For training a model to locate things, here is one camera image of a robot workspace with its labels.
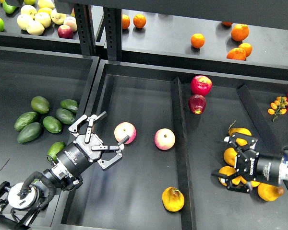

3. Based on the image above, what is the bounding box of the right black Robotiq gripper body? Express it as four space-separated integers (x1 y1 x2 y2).
247 149 282 186

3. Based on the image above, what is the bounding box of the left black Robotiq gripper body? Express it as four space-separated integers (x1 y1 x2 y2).
57 134 103 177

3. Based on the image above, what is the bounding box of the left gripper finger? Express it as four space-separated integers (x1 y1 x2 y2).
91 136 130 171
68 111 108 144

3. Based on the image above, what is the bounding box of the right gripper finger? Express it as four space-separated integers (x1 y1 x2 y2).
224 133 259 162
211 169 252 193

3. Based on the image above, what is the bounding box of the green avocado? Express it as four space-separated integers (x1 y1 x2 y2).
47 141 66 163

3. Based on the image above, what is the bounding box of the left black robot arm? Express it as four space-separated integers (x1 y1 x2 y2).
0 112 130 230

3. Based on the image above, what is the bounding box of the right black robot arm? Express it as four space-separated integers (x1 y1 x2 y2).
211 133 288 193

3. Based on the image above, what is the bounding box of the yellow pear with stem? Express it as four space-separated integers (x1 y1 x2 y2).
228 121 252 146

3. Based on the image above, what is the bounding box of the yellow pear hidden centre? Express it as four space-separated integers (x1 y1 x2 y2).
240 176 260 187

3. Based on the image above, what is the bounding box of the avocado middle right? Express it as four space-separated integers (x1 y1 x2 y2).
55 108 75 125

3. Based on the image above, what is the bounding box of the avocado centre small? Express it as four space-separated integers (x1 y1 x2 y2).
43 116 62 134

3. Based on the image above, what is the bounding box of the avocado top right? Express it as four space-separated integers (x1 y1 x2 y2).
60 99 79 114

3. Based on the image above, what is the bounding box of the avocado top left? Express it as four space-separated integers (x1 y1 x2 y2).
30 96 50 114

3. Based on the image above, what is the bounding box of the avocado bottom long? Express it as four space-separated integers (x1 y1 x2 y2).
17 122 42 144

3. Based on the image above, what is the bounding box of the avocado far left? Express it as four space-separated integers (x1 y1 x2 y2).
14 111 39 131

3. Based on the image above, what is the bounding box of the pale yellow pear front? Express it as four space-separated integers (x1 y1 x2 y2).
26 20 45 35

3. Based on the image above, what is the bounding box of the pale yellow pear right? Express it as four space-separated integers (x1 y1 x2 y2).
50 9 67 25

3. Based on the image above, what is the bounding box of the pale yellow pear centre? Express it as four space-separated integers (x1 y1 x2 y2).
35 12 51 28

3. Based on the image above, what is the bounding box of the pink apple left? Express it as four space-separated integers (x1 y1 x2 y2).
114 122 136 144

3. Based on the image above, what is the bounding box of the pink apple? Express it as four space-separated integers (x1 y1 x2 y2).
114 122 136 144
154 128 176 150

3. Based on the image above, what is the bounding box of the orange cherry tomato bunch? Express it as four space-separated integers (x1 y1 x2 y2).
267 96 288 122

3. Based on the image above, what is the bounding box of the black bin divider centre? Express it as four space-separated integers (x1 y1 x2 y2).
171 77 197 230

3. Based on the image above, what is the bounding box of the dark red apple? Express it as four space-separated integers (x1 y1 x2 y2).
188 94 206 115

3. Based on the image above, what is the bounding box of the pink apple right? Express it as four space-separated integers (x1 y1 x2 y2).
154 128 176 150

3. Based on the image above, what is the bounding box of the bright red apple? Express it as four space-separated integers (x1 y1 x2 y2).
190 75 213 96

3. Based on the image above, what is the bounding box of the orange front right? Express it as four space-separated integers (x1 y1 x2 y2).
227 47 247 60

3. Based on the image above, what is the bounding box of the orange small right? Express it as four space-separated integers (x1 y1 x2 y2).
239 43 252 57

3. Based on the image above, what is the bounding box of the red apple on shelf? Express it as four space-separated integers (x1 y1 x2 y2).
57 24 73 39

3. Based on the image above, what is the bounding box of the pale peach on shelf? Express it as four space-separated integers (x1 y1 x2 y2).
63 16 77 32

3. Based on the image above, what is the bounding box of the large orange on shelf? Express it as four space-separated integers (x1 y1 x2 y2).
231 23 250 42

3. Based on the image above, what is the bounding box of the orange on shelf centre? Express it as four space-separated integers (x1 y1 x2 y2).
191 33 205 48

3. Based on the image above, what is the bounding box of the orange on shelf left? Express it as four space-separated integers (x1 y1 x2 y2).
133 14 146 29

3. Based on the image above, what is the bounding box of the black metal shelf post left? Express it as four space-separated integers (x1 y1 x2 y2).
73 3 96 56

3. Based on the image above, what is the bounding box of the black metal shelf post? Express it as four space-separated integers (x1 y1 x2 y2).
103 7 122 61
73 3 96 56

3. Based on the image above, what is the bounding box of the orange half hidden by post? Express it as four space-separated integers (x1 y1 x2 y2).
121 14 130 30

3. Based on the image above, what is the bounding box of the black metal shelf post right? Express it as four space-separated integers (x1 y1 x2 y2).
103 7 122 61

